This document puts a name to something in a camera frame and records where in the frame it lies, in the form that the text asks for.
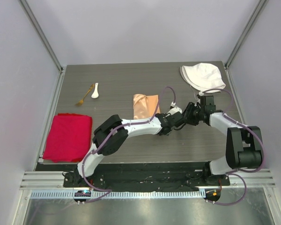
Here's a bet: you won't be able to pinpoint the peach cloth napkin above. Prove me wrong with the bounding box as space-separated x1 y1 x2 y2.
133 94 160 120

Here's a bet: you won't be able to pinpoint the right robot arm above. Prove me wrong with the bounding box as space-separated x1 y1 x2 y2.
183 96 264 185

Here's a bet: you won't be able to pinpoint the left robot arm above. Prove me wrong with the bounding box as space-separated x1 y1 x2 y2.
74 109 185 187

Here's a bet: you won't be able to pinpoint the white bucket hat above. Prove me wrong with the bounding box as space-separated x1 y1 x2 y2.
180 63 226 91

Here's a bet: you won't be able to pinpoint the white spoon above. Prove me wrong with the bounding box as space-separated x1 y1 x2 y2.
91 83 99 99

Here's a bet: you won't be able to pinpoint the gold fork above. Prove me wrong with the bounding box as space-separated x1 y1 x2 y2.
75 84 95 106

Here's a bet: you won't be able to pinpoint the red folded cloth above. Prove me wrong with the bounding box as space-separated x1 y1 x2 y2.
43 113 93 163

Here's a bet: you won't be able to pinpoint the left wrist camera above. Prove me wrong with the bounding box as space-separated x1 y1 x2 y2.
167 102 182 115

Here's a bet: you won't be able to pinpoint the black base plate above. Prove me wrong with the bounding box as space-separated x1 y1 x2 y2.
36 162 230 192

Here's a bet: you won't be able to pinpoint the aluminium front rail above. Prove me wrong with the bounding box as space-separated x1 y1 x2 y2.
20 169 275 192

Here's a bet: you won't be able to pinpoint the right aluminium frame post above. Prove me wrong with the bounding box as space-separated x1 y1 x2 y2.
225 0 270 68

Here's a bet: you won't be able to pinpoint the aluminium frame post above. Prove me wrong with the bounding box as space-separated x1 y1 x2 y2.
18 0 63 73
225 0 270 68

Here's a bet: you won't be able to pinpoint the white slotted cable duct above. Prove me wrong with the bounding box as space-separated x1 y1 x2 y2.
30 189 206 199

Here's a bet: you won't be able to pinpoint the left aluminium frame post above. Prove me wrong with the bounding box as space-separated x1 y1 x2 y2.
18 0 63 73

